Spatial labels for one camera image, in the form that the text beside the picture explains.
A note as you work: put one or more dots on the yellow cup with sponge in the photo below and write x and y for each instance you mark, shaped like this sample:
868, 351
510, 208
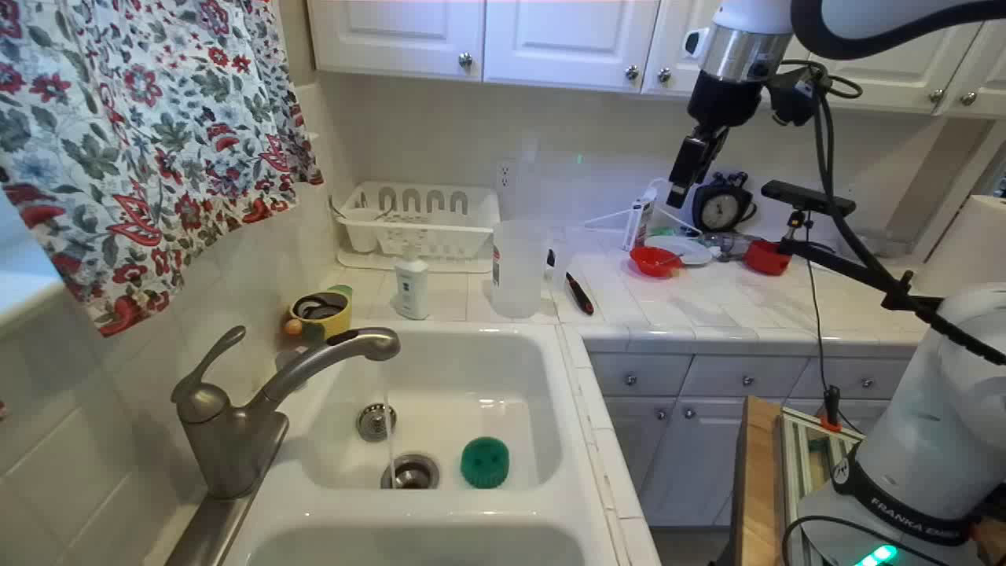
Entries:
319, 314

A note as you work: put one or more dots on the wooden board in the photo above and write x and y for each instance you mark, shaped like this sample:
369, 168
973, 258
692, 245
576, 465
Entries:
758, 510

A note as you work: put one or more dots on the black camera on stand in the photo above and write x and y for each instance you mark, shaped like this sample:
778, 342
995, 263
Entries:
849, 254

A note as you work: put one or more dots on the black kitchen scale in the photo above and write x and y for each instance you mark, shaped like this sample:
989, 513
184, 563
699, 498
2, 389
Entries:
722, 201

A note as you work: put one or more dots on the metal sink drain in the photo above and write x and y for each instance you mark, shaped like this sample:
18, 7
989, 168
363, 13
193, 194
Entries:
410, 473

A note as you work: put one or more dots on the white lower cabinets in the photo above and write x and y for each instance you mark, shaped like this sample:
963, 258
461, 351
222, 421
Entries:
678, 413

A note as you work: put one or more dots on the red bowl right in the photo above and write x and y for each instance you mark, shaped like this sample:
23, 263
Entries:
764, 258

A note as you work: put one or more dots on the white upper cabinets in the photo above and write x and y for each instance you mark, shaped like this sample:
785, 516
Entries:
644, 49

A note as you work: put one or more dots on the floral curtain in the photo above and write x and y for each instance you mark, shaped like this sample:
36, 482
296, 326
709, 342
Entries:
135, 134

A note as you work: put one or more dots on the green sink stopper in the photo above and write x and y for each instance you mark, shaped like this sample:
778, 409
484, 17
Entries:
484, 464

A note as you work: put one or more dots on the red bowl left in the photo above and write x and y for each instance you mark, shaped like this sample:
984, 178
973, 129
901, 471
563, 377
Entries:
655, 263

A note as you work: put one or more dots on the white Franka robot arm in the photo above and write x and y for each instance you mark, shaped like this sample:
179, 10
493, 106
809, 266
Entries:
909, 491

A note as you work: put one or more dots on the white cabinets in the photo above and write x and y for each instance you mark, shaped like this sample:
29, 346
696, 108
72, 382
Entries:
644, 49
678, 413

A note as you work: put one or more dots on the red bowl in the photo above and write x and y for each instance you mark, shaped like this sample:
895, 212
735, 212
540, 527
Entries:
655, 263
764, 258

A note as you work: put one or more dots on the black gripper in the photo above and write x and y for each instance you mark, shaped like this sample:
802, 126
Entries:
715, 108

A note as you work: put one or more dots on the clear plastic pitcher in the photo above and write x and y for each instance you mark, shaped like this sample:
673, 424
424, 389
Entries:
521, 266

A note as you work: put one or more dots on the white soap bottle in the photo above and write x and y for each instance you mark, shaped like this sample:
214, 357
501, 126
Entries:
413, 291

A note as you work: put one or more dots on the white double sink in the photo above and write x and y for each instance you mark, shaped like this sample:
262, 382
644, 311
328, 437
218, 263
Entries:
323, 501

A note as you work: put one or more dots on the brushed metal faucet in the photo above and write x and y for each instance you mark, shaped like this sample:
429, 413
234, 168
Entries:
234, 445

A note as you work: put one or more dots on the white dish rack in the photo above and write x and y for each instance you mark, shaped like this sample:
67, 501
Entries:
419, 220

